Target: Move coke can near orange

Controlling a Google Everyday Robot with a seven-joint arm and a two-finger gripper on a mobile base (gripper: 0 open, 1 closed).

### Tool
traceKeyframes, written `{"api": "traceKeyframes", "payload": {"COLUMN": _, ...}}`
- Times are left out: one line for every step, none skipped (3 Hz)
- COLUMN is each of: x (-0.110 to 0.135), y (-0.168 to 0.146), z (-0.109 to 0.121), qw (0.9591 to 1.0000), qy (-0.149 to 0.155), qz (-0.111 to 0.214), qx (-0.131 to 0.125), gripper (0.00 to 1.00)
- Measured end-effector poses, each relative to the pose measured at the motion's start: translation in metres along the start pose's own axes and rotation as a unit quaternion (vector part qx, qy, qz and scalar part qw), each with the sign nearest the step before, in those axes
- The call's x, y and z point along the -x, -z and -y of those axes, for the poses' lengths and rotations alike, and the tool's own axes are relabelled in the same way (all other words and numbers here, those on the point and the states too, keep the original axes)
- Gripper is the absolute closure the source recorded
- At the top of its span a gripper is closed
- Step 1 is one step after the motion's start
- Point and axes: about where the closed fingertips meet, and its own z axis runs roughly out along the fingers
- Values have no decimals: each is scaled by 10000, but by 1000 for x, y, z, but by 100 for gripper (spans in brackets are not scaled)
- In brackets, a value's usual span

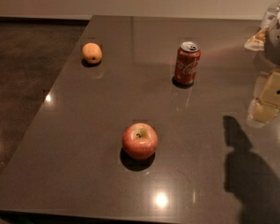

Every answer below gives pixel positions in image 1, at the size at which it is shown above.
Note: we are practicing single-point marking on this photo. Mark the red apple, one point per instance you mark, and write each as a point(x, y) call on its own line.
point(140, 141)

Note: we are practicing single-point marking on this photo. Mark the red coke can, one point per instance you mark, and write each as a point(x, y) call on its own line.
point(187, 59)

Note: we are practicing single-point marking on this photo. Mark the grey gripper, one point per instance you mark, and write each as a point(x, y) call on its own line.
point(277, 46)

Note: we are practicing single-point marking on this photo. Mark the orange fruit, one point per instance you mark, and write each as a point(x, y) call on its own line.
point(92, 53)

